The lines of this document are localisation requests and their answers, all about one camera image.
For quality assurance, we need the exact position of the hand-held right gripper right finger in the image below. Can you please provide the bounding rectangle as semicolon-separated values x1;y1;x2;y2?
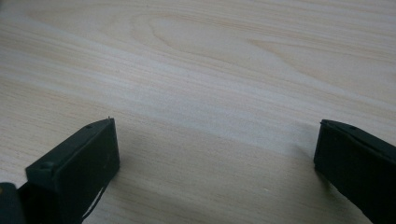
313;119;396;224

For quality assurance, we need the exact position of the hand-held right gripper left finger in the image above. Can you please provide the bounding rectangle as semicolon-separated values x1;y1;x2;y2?
18;117;121;224

